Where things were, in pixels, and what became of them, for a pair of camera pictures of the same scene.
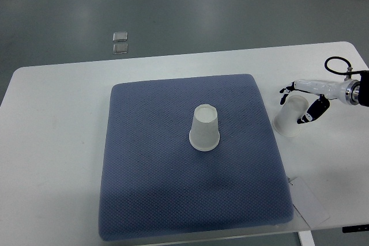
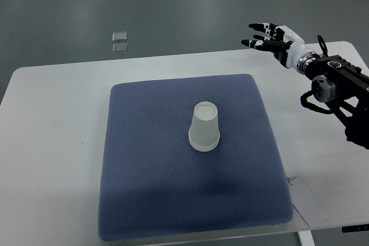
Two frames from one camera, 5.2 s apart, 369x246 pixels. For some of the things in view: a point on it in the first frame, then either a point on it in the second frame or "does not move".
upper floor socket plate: x=120 y=36 does not move
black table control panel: x=355 y=228 does not move
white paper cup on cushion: x=204 y=135 does not move
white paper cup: x=286 y=120 -> x=204 y=133
